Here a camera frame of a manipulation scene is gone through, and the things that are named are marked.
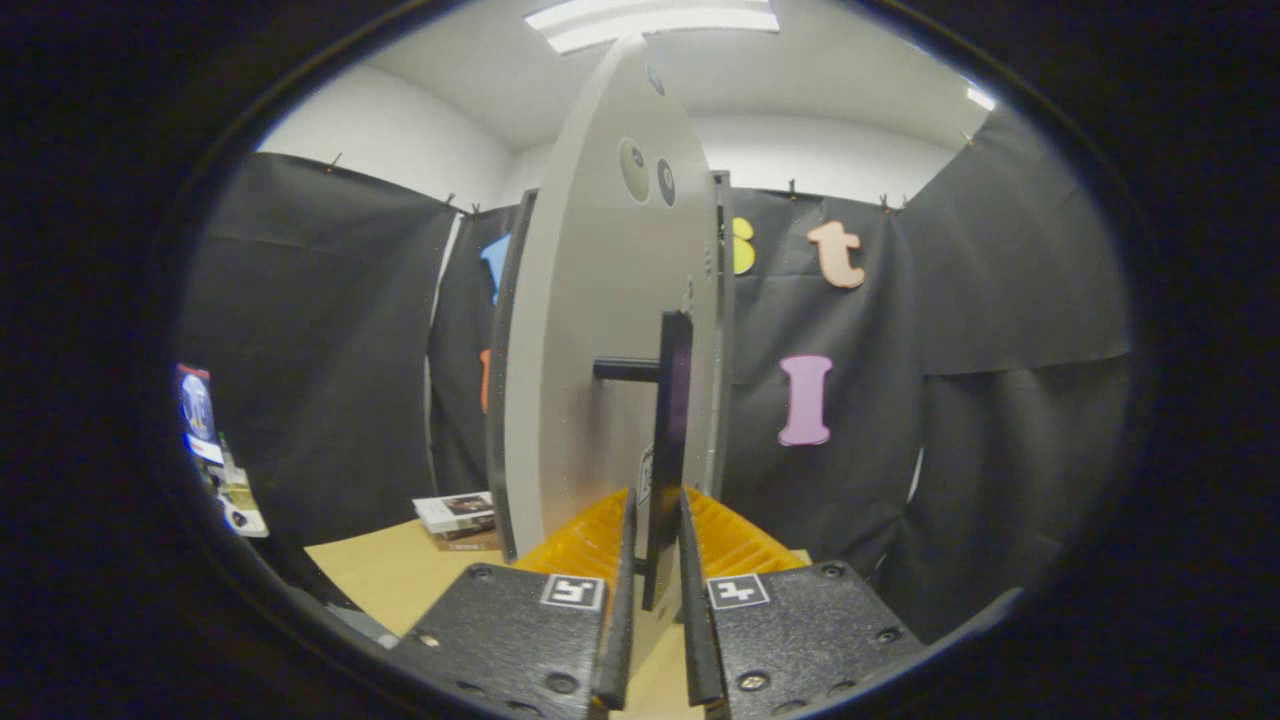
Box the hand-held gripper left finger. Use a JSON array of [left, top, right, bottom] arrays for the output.
[[388, 487, 639, 717]]

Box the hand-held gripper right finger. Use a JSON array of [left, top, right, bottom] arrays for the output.
[[680, 487, 928, 719]]

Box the black door handle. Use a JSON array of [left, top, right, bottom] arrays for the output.
[[593, 310, 694, 612]]

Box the grey shoe cabinet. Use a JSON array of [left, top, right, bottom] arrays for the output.
[[487, 170, 738, 561]]

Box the white booklet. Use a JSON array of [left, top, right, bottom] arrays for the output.
[[412, 490, 498, 536]]

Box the yellow and white object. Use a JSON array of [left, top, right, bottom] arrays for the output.
[[215, 432, 269, 539]]

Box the black backdrop cloth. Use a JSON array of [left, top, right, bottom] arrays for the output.
[[175, 100, 1136, 646]]

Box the blue and white object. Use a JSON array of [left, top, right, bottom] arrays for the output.
[[178, 362, 226, 466]]

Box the large ceiling light panel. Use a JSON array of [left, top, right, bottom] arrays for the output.
[[525, 0, 781, 56]]

